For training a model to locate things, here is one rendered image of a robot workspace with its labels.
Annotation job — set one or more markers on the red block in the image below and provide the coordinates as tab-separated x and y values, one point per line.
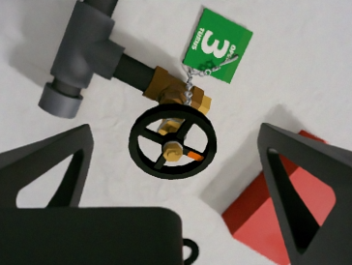
252	219

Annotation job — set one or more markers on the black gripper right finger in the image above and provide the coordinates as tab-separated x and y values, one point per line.
306	242

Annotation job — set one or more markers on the small black ring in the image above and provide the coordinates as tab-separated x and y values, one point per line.
195	248

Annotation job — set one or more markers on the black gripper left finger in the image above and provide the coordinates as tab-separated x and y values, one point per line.
21	166

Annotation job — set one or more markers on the green tag with silver chain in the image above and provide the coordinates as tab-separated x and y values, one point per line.
213	46

